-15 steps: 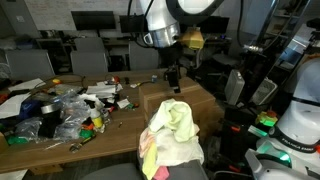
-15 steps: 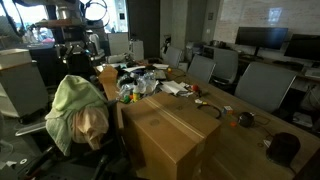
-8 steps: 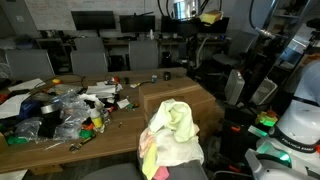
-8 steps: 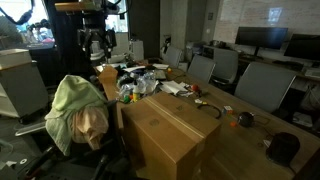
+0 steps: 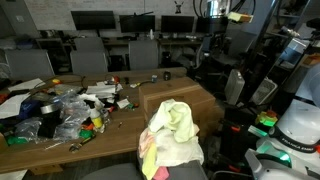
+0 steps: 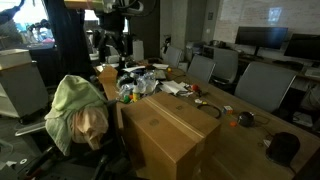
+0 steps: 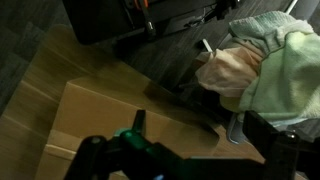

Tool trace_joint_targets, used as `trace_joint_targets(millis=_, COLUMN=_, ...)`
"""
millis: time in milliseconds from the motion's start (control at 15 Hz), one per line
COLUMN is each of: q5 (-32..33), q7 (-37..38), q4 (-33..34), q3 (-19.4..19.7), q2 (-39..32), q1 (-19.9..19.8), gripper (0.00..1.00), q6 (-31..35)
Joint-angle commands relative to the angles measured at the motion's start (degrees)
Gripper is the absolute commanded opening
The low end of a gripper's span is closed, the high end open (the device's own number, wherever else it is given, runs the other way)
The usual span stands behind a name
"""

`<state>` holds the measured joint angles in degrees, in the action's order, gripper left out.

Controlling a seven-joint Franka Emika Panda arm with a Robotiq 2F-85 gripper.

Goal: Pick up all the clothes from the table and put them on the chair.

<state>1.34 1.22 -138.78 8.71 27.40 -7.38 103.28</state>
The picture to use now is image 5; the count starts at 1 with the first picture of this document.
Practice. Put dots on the small black object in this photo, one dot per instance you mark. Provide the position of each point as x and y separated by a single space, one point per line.
126 80

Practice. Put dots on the small screw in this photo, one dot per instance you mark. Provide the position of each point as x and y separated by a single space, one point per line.
120 125

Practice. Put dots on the white paper sheet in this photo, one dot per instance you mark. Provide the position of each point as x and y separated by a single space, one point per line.
13 106
26 85

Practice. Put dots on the white tower heater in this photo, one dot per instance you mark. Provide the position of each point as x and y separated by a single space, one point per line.
234 86

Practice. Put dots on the wall whiteboard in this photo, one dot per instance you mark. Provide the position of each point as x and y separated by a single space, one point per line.
50 13

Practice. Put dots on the peach shirt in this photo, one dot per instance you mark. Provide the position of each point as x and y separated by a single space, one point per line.
146 140

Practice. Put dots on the white grille heater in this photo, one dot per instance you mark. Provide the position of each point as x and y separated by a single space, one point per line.
264 91

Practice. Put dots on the orange plastic item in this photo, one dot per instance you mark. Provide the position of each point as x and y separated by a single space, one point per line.
88 126

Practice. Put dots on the small white card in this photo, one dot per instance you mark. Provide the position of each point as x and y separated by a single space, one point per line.
123 103

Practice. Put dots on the large brown cardboard box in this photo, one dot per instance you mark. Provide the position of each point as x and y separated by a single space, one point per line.
176 93

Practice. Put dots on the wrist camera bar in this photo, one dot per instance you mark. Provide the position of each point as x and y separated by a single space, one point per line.
240 16

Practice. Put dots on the white terry towel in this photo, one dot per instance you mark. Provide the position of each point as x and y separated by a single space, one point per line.
176 150

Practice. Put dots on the green plastic item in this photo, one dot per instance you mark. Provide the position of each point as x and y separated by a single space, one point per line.
86 133

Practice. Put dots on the bright yellow microfibre cloth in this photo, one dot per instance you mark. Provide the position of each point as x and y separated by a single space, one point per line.
150 163

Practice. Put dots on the white bottle yellow label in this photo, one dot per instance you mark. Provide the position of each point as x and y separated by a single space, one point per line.
96 120

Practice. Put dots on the large black monitor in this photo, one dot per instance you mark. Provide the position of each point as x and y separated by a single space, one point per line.
93 20

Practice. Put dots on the black camera on stand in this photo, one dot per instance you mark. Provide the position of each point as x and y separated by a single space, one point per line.
314 26

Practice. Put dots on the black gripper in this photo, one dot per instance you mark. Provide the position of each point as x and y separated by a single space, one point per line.
216 31

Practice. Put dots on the black round object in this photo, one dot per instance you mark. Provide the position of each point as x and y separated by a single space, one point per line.
166 75

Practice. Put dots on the silver tape roll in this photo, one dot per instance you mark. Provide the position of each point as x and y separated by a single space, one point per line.
50 108

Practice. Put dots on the white paper stack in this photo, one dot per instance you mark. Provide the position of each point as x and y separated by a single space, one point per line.
101 89

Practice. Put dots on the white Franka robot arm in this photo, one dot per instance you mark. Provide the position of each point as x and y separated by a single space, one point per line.
300 123

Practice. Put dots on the clear plastic bag pile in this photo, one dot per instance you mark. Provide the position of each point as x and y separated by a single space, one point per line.
66 113

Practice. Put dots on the red ball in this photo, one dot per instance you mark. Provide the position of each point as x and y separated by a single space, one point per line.
115 79

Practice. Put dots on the blue bag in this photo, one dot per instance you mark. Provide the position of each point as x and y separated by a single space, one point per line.
29 110

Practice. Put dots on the emergency stop button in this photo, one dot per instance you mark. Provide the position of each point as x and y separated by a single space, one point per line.
266 119

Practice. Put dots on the metal shelf rack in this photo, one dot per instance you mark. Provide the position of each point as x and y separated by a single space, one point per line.
283 20

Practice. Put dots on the green plastic bag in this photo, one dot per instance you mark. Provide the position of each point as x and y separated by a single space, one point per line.
16 140

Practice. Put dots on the pale green towel cloth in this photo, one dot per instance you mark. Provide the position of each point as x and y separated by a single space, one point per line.
175 118

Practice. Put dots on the adjustable wrench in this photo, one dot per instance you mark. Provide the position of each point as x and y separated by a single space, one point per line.
81 142

